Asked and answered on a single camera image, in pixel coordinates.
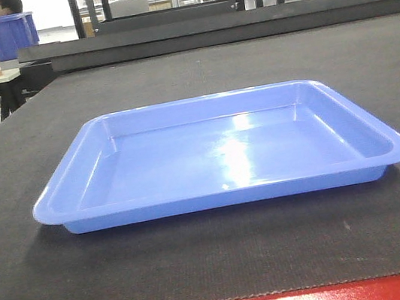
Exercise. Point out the dark grey table mat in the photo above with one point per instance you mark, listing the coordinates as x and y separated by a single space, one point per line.
320 238

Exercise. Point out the blue plastic tray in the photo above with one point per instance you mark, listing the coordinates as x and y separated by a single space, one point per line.
212 151

